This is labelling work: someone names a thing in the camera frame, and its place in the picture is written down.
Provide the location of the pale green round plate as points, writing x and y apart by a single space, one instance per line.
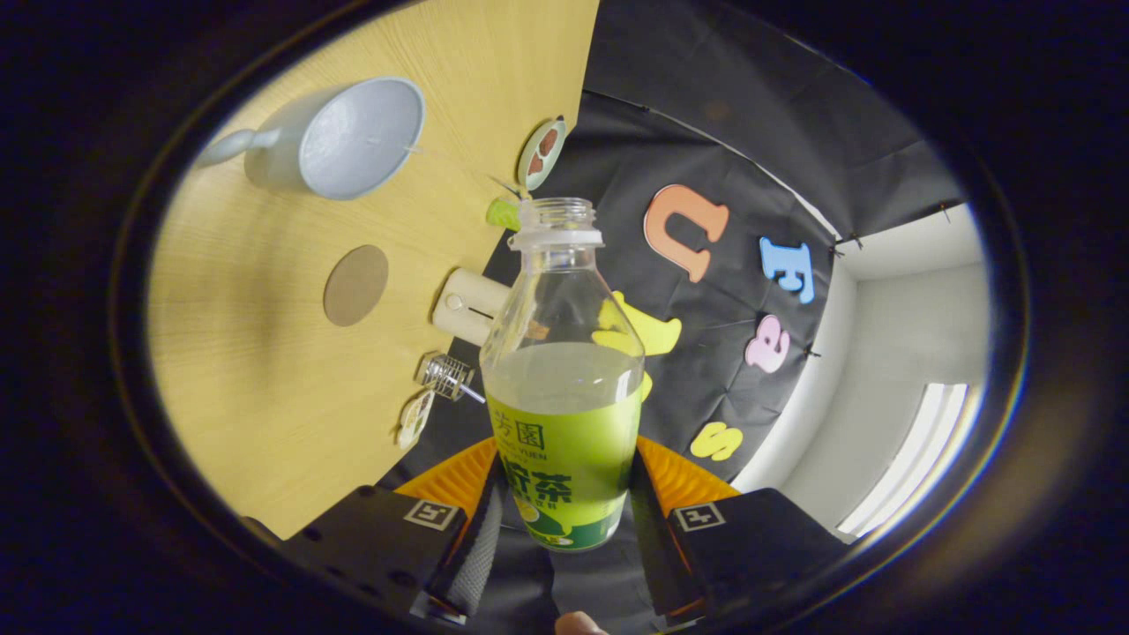
533 181

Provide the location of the green label juice bottle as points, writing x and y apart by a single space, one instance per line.
564 441

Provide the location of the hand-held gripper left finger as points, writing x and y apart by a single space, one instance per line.
481 551

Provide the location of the white straw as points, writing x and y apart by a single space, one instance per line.
473 394

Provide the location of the white cup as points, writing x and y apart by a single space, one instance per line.
353 141

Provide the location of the wooden table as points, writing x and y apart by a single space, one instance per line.
265 370

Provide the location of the brown meat piece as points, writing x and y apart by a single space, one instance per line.
549 141
535 164

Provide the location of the round brown coaster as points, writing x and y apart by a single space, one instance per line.
355 286

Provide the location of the ceiling light panel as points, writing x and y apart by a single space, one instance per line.
917 450

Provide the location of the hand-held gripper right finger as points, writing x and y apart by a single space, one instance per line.
651 538

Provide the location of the white toaster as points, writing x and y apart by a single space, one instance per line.
463 304

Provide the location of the metal mesh holder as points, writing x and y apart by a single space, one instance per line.
443 375

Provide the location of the slim white green bottle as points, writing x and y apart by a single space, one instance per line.
503 214

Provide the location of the white divided tray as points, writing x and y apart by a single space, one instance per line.
414 422

